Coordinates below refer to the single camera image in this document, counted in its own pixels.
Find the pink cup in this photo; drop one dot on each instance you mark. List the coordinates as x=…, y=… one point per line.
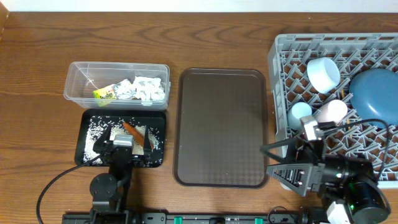
x=333, y=111

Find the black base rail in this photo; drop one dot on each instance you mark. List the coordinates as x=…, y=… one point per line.
x=163, y=218

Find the light blue cup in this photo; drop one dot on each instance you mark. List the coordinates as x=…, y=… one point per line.
x=296, y=112

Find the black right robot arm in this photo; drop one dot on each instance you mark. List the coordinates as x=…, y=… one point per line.
x=347, y=186

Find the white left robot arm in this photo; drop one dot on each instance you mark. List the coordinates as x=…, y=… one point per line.
x=109, y=190

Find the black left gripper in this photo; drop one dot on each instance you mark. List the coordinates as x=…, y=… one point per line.
x=101, y=146

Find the orange carrot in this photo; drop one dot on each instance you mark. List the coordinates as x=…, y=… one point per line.
x=138, y=137

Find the black plastic tray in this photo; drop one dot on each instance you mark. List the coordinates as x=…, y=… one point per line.
x=97, y=112

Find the clear plastic bin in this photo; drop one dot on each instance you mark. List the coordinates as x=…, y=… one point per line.
x=85, y=77

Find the dark blue plate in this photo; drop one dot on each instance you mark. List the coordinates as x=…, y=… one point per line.
x=375, y=95

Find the white paper napkin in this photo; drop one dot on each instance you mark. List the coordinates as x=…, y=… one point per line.
x=148, y=89

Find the yellow green snack wrapper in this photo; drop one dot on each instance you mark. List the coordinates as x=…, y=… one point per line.
x=123, y=90

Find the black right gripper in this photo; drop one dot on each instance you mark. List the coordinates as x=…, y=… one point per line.
x=310, y=155

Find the grey dishwasher rack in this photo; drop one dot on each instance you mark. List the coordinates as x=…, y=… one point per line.
x=353, y=53

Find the brown serving tray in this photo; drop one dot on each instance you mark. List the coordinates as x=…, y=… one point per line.
x=221, y=126

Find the light blue rice bowl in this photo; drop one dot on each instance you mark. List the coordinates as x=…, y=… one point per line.
x=323, y=74

